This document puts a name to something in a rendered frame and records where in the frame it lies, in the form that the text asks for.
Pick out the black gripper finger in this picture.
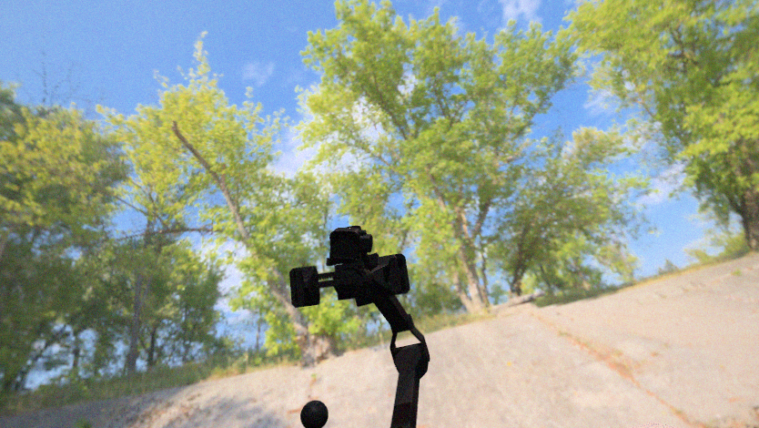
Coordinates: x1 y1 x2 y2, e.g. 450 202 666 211
296 266 318 307
370 255 401 297

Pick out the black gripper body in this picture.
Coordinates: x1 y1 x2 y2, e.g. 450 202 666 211
289 253 410 308

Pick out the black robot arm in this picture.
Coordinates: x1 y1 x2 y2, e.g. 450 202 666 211
326 226 430 428

